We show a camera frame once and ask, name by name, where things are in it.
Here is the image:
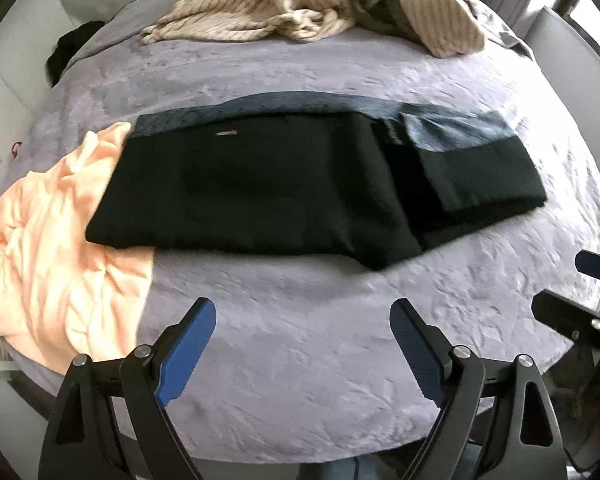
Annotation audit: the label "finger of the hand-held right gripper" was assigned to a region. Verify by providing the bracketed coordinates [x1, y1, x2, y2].
[531, 290, 600, 336]
[575, 250, 600, 287]

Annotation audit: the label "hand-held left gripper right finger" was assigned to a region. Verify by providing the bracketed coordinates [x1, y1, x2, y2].
[389, 298, 566, 480]

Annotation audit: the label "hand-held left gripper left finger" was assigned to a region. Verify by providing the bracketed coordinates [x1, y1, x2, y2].
[39, 297, 217, 480]

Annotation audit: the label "black pants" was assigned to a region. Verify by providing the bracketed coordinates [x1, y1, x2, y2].
[85, 110, 548, 271]

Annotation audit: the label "lavender textured bedspread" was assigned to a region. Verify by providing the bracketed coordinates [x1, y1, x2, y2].
[0, 0, 600, 466]

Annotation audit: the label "peach cloth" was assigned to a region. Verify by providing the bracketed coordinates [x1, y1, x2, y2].
[0, 122, 156, 376]

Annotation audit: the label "white panel board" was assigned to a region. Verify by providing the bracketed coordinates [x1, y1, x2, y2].
[524, 5, 600, 176]

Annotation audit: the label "blue-grey patterned cloth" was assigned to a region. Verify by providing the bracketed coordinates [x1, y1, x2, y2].
[130, 91, 518, 153]

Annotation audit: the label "cream pinstriped cloth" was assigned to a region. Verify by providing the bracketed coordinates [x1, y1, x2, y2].
[400, 0, 487, 59]

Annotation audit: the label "dark cloth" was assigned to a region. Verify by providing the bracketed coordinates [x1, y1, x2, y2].
[46, 21, 106, 87]

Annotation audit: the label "grey-green garment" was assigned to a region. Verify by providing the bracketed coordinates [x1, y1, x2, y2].
[347, 0, 431, 41]

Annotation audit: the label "white wardrobe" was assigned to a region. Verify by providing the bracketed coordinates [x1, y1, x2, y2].
[0, 0, 156, 176]

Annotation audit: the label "beige striped blanket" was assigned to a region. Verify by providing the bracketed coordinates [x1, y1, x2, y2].
[141, 0, 362, 45]

